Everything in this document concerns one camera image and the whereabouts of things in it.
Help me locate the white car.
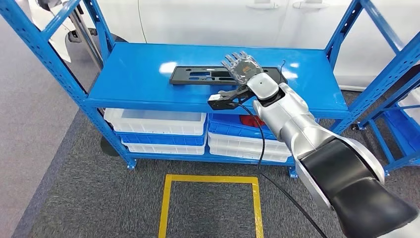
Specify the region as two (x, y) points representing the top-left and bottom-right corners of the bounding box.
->
(28, 0), (420, 91)

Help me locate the white car door handle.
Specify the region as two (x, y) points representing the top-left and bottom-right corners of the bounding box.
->
(246, 0), (279, 10)
(293, 0), (330, 10)

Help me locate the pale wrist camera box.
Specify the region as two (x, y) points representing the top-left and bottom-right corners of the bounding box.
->
(247, 72), (280, 101)

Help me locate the black plastic plate bracket part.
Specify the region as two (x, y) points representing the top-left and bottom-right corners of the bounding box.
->
(169, 65), (288, 86)

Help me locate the thick black camera cable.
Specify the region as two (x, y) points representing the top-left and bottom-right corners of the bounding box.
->
(233, 102), (329, 238)

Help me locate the white plastic bin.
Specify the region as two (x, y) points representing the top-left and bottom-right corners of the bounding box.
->
(208, 131), (292, 155)
(104, 108), (208, 136)
(209, 144), (291, 163)
(122, 141), (207, 156)
(397, 87), (420, 125)

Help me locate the blue metal shelf rack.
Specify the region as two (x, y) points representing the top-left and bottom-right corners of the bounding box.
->
(0, 0), (420, 179)
(359, 73), (420, 177)

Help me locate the yellow floor tape square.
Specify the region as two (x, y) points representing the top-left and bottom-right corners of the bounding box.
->
(158, 174), (265, 238)

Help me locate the black round floor base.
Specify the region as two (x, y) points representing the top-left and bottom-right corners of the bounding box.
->
(100, 136), (120, 157)

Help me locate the blue plastic bin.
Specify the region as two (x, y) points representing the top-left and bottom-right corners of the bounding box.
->
(208, 113), (279, 141)
(384, 108), (420, 153)

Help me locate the black camera module with bracket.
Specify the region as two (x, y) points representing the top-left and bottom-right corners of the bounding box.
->
(207, 90), (255, 111)

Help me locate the red item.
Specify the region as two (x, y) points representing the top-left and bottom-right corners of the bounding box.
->
(239, 115), (266, 128)

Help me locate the grey metal pole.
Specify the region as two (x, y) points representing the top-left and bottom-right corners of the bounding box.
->
(67, 6), (104, 71)

